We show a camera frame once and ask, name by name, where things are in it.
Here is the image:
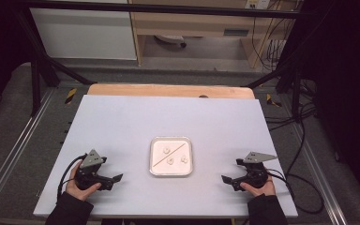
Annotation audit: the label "white chair base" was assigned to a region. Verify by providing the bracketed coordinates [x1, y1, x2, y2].
[154, 34, 188, 49]

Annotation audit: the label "square metal tray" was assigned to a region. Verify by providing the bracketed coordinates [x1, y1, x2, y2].
[148, 136, 194, 178]

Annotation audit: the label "white power strip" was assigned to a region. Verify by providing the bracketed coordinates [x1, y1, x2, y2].
[245, 0, 271, 10]

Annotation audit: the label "aluminium floor rail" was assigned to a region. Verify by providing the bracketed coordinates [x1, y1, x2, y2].
[292, 123, 349, 225]
[0, 88, 56, 215]

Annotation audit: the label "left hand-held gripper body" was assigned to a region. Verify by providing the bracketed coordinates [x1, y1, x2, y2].
[74, 149, 115, 191]

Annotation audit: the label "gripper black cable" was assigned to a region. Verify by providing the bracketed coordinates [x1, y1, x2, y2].
[56, 154, 88, 203]
[266, 168, 325, 216]

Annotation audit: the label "black floor cables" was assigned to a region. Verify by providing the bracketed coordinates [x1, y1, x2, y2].
[263, 78, 319, 133]

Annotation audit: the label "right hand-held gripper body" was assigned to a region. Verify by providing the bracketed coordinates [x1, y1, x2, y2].
[232, 151, 278, 192]

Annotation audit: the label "white board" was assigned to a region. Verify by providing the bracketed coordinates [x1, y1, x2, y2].
[33, 95, 299, 218]

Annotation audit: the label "person's left hand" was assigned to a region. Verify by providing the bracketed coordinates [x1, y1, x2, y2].
[65, 160, 102, 202]

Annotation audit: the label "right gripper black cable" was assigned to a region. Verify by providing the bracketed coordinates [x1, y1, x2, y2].
[266, 168, 325, 216]

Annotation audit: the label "hanging black cables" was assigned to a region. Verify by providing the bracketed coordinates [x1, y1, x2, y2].
[250, 0, 298, 73]

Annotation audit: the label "wooden table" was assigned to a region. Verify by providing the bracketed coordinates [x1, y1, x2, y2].
[86, 82, 257, 100]

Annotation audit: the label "white cabinet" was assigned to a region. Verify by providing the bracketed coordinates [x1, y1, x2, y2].
[29, 0, 138, 61]

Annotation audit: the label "light wooden desk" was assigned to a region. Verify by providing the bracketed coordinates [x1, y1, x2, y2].
[127, 0, 296, 68]

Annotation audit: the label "person's right hand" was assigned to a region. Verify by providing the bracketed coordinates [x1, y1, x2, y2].
[239, 174, 277, 198]

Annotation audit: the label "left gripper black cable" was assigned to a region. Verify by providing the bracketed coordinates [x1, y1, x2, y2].
[56, 154, 88, 203]

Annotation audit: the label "dark curtain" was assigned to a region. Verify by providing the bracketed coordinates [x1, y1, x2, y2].
[0, 0, 34, 126]
[298, 0, 360, 204]

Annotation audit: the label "yellow black tape strip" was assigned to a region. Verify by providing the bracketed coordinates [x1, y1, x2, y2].
[265, 93, 282, 108]
[64, 87, 78, 106]

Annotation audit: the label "black metal frame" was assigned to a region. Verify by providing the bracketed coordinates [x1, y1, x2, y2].
[12, 0, 320, 123]

